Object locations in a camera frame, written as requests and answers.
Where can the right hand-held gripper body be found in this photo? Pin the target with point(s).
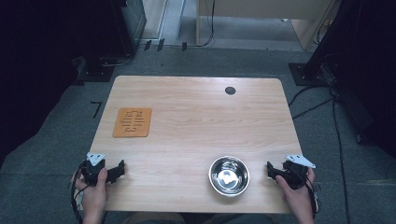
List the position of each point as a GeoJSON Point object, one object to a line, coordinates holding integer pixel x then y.
{"type": "Point", "coordinates": [295, 174]}

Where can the orange cut-out trivet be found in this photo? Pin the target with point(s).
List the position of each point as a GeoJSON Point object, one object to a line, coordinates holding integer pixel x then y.
{"type": "Point", "coordinates": [132, 122]}

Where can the person's right hand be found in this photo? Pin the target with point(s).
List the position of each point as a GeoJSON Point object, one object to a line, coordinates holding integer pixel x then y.
{"type": "Point", "coordinates": [295, 196]}

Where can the light wooden desk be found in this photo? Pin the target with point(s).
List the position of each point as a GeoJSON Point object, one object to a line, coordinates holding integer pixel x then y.
{"type": "Point", "coordinates": [264, 7]}

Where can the black curtain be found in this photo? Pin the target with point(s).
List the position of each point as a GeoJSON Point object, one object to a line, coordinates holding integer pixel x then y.
{"type": "Point", "coordinates": [46, 62]}
{"type": "Point", "coordinates": [364, 62]}

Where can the stainless steel bowl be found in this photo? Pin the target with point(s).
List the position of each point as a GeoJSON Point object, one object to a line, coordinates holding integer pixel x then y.
{"type": "Point", "coordinates": [229, 175]}

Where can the black round table grommet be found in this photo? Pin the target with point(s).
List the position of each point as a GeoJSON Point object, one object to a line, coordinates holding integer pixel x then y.
{"type": "Point", "coordinates": [230, 90]}

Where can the dark cabinet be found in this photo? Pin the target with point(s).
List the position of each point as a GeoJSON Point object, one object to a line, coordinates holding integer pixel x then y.
{"type": "Point", "coordinates": [134, 21]}

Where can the person's left hand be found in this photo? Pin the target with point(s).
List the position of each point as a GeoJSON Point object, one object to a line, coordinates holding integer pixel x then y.
{"type": "Point", "coordinates": [93, 193]}

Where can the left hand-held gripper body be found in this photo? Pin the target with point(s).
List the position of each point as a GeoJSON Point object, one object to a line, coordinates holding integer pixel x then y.
{"type": "Point", "coordinates": [93, 169]}

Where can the black tape corner mark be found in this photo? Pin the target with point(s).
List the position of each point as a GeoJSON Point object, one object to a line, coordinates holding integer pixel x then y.
{"type": "Point", "coordinates": [96, 109]}

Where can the black stand base plate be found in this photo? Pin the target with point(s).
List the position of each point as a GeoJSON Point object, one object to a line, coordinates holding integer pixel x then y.
{"type": "Point", "coordinates": [96, 70]}
{"type": "Point", "coordinates": [306, 74]}

